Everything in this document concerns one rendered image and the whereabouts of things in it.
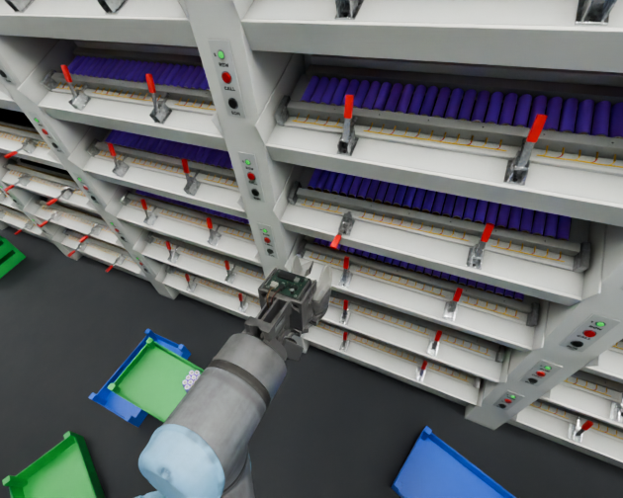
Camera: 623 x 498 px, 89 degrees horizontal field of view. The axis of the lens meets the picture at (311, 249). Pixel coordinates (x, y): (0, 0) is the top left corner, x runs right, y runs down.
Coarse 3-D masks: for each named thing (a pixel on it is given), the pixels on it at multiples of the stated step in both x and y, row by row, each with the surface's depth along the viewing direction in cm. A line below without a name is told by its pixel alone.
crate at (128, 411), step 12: (156, 336) 134; (168, 348) 134; (180, 348) 125; (132, 360) 128; (120, 372) 124; (108, 384) 121; (96, 396) 115; (108, 396) 122; (120, 396) 121; (108, 408) 114; (120, 408) 118; (132, 408) 118; (132, 420) 110
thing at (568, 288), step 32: (288, 192) 74; (288, 224) 75; (320, 224) 72; (416, 224) 67; (576, 224) 60; (416, 256) 64; (448, 256) 63; (576, 256) 57; (512, 288) 61; (544, 288) 57; (576, 288) 56
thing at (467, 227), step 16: (304, 192) 73; (320, 192) 72; (320, 208) 72; (352, 208) 71; (368, 208) 68; (384, 208) 67; (400, 208) 66; (432, 224) 65; (448, 224) 63; (464, 224) 62; (480, 224) 62; (512, 240) 60; (528, 240) 58; (544, 240) 58; (560, 240) 57; (544, 256) 58; (560, 256) 57
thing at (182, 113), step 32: (64, 64) 86; (96, 64) 81; (128, 64) 78; (160, 64) 75; (192, 64) 72; (32, 96) 82; (64, 96) 82; (96, 96) 78; (128, 96) 76; (160, 96) 71; (192, 96) 67; (128, 128) 76; (160, 128) 70; (192, 128) 66
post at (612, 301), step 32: (608, 224) 54; (608, 256) 51; (608, 288) 51; (576, 320) 59; (512, 352) 81; (544, 352) 68; (576, 352) 64; (512, 384) 82; (544, 384) 76; (480, 416) 102; (512, 416) 94
